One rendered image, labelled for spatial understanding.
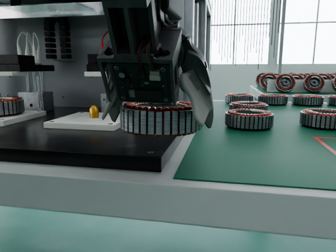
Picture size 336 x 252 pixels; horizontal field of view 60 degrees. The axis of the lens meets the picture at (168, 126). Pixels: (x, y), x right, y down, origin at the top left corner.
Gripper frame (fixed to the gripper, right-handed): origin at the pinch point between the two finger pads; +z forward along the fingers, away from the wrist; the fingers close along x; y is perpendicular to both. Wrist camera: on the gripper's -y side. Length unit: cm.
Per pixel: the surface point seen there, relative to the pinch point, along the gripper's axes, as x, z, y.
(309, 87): 57, 77, -115
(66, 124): -21.6, 10.7, -8.2
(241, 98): 16, 45, -62
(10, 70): -42.6, 9.2, -23.7
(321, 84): 64, 76, -117
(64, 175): -11.8, 3.2, 8.7
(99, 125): -14.7, 10.4, -8.2
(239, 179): 10.8, 3.7, 6.3
